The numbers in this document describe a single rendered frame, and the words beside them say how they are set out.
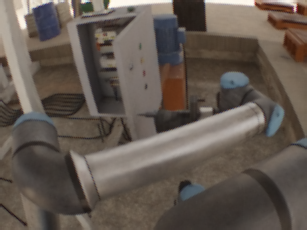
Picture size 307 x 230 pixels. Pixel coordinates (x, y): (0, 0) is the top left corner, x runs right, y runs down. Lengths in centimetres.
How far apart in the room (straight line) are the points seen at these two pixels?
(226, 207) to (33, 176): 28
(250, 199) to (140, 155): 22
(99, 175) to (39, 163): 10
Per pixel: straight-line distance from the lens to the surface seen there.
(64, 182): 34
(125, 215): 164
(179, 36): 182
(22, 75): 95
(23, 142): 43
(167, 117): 75
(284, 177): 24
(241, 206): 21
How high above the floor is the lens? 144
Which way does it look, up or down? 38 degrees down
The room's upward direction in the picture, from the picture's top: 8 degrees counter-clockwise
